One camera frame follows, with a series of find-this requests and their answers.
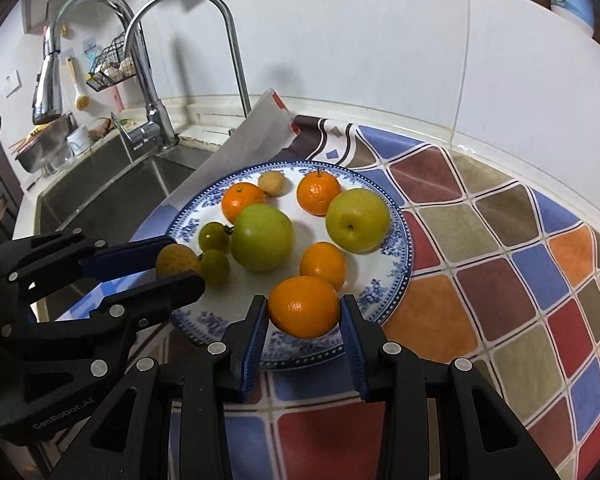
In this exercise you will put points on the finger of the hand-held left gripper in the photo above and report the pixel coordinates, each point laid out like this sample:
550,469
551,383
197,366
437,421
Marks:
130,255
170,290

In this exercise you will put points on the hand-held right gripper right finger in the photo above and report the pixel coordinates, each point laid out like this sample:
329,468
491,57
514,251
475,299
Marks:
352,345

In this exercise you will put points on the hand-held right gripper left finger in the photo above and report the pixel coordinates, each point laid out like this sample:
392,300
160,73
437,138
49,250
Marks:
256,337

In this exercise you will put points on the brown longan fruit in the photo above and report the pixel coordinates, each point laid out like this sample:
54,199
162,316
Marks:
272,183
177,259

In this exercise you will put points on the small orange mandarin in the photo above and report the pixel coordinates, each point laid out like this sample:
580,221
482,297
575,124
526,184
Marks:
304,306
242,202

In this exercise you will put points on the blue-rimmed white plate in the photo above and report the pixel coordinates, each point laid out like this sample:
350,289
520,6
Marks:
380,270

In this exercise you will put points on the smooth orange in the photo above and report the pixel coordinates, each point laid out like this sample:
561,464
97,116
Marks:
322,265

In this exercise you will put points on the large green apple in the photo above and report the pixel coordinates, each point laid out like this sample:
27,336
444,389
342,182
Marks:
261,237

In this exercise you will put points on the large orange with stem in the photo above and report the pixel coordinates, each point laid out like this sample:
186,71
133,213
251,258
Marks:
318,192

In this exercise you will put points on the stainless steel sink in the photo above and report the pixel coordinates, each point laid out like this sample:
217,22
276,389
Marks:
95,185

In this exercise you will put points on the yellow-green apple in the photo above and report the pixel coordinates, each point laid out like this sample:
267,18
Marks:
357,220

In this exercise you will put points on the white cup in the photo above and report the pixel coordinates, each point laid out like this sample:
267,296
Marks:
78,140

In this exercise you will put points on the steel drain tray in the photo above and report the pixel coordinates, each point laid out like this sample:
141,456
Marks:
37,147

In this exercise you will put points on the chrome gooseneck faucet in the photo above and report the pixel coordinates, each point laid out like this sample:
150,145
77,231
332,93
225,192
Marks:
150,110

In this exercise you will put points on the colourful checked tablecloth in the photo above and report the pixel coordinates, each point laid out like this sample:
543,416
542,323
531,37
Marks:
480,270

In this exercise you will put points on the white paper with red trim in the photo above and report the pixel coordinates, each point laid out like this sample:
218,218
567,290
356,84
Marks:
245,145

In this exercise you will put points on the yellow dish brush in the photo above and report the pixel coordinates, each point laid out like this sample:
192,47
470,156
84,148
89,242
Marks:
80,95

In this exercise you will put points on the garlic bulbs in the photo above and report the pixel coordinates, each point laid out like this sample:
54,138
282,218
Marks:
121,66

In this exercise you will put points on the chrome pull-down faucet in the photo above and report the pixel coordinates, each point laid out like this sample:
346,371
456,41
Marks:
50,80

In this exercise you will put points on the white wall switch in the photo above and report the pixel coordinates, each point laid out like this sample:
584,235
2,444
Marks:
12,82

